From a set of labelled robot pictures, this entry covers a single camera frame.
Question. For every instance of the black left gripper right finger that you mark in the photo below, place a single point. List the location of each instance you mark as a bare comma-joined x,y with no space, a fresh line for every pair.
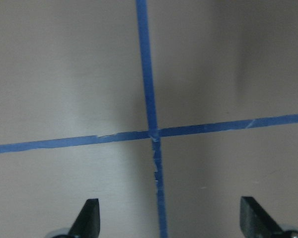
255,222

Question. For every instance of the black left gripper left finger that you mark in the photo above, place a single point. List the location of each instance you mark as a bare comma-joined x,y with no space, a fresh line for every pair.
87,224

